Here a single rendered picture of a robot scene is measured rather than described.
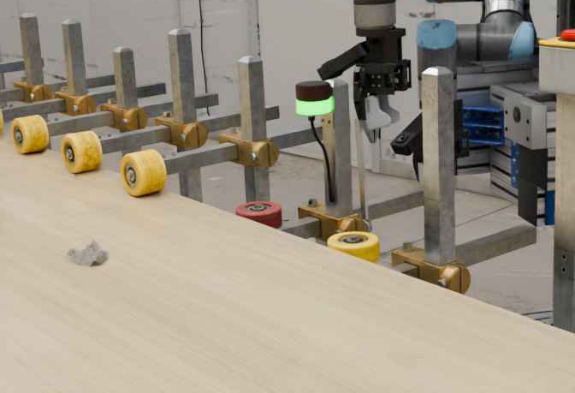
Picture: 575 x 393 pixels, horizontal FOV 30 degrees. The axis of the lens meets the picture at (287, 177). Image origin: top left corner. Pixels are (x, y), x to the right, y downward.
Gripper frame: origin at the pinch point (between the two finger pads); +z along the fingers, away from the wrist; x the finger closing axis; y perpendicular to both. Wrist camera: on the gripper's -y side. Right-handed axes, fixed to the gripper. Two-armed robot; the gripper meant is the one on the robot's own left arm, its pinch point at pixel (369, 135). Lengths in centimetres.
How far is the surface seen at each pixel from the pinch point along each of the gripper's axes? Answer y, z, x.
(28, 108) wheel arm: -101, 3, 13
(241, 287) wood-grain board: 9, 9, -56
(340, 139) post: 0.9, -1.9, -12.0
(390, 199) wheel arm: 2.0, 13.0, 3.6
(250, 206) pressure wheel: -11.4, 8.4, -23.1
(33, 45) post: -116, -9, 31
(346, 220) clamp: 1.9, 12.2, -13.2
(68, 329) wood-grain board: -2, 9, -78
